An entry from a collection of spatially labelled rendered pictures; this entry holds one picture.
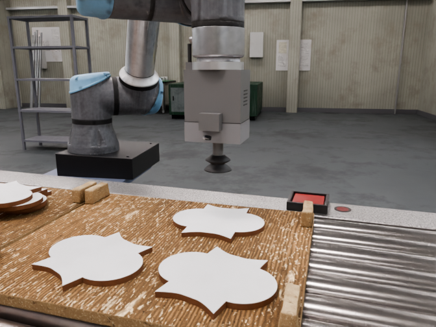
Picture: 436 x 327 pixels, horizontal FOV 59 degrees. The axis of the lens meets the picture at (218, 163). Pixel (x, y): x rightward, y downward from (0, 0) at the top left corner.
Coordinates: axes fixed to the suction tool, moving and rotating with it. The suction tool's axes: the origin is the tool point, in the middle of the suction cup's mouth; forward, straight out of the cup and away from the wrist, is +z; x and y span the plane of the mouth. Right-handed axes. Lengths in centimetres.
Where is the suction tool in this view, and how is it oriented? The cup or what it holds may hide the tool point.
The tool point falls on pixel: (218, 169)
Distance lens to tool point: 60.1
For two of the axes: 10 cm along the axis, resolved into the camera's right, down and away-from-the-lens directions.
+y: 9.6, 0.7, -2.7
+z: 0.0, 9.7, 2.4
